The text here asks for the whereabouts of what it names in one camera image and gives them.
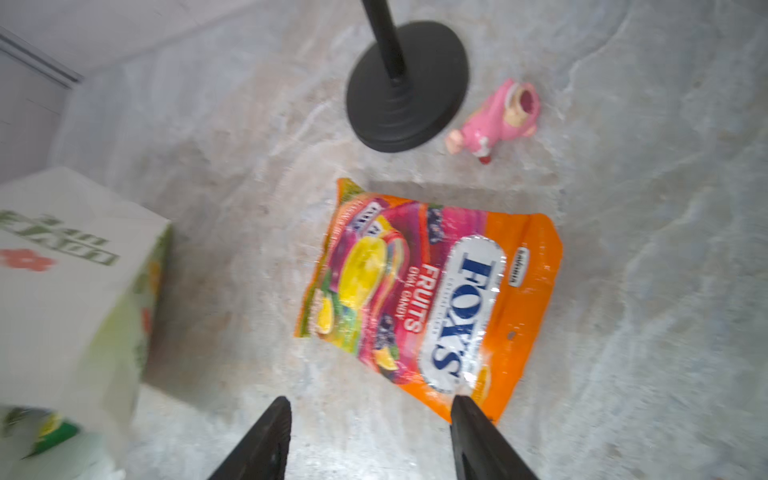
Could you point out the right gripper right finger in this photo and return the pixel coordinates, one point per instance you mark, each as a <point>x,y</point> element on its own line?
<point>480,451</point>

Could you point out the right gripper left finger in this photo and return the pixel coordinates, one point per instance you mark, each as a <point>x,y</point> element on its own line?
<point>263,452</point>

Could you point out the orange Fox's fruits candy bag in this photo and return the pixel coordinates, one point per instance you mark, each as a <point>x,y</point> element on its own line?
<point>442,301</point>

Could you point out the white paper bag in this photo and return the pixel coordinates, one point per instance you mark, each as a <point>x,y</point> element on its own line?
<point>81,271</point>

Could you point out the small pink toy figure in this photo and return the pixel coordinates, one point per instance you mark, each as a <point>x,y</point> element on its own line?
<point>511,112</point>

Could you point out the black microphone stand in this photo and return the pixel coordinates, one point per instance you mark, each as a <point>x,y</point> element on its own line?
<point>408,85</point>

